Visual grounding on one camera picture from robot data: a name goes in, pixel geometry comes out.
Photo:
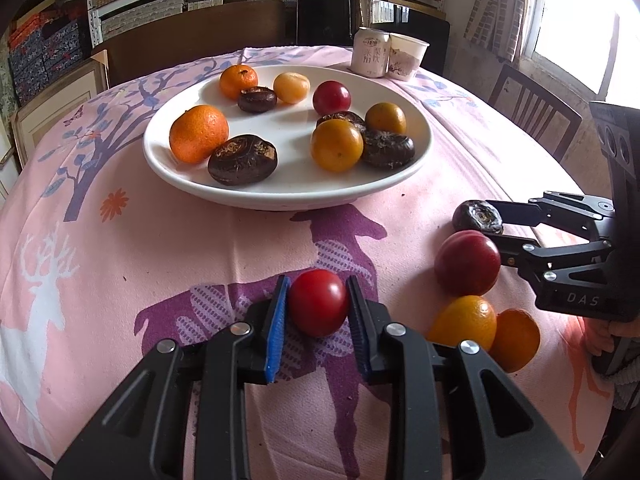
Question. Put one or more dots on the black panel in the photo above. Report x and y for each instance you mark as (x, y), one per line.
(325, 20)

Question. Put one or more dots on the white metal shelf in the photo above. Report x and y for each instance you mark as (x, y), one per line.
(95, 20)

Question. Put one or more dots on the person's right hand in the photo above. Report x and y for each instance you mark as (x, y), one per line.
(600, 335)

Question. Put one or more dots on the white paper cup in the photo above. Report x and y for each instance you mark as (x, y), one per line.
(407, 57)

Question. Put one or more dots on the dark red plum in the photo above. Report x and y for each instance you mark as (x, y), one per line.
(331, 98)
(467, 270)

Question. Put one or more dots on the white oval plate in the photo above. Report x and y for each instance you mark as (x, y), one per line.
(295, 172)

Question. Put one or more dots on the large mandarin orange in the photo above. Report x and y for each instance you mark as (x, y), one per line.
(238, 81)
(199, 133)

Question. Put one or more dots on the checked curtain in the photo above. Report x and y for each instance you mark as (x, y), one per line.
(500, 5)

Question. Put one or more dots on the large dark brown water chestnut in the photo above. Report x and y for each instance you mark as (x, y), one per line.
(242, 159)

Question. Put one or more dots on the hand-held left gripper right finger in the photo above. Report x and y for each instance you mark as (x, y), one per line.
(361, 340)

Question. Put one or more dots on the pink deer print tablecloth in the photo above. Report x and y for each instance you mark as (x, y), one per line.
(150, 260)

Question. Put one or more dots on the brown wooden board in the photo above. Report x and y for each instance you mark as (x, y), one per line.
(200, 35)

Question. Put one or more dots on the small bright red plum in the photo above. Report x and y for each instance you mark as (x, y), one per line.
(318, 302)

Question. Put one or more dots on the small orange kumquat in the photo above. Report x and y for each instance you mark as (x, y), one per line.
(517, 342)
(385, 118)
(336, 145)
(461, 322)
(291, 87)

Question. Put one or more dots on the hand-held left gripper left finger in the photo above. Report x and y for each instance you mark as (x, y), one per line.
(275, 340)

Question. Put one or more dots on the pale wooden picture frame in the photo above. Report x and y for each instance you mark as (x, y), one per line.
(55, 105)

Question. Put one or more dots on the pale pink drink can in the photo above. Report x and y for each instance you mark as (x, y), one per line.
(369, 52)

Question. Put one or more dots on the bright window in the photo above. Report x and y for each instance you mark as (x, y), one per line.
(585, 15)

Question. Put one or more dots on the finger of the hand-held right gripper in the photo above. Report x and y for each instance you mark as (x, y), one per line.
(520, 212)
(530, 257)

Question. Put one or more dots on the stack of blue floral boxes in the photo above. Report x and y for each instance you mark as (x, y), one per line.
(45, 55)

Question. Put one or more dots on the dark wooden chair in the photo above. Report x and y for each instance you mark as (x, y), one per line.
(535, 105)

